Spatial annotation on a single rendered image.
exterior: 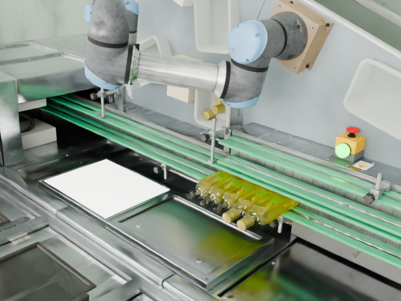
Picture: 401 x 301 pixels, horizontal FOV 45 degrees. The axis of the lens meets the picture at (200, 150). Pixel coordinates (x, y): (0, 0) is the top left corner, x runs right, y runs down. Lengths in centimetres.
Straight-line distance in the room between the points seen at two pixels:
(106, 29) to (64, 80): 92
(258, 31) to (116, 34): 40
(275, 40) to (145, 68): 39
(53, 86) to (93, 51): 86
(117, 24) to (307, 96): 69
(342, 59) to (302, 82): 17
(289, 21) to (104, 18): 55
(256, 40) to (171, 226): 69
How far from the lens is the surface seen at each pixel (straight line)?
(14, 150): 225
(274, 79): 177
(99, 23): 141
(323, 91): 168
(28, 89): 221
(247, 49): 143
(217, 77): 147
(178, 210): 179
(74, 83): 233
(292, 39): 153
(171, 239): 163
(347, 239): 156
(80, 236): 171
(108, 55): 142
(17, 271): 163
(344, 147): 157
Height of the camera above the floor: 219
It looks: 44 degrees down
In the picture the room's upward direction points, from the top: 111 degrees counter-clockwise
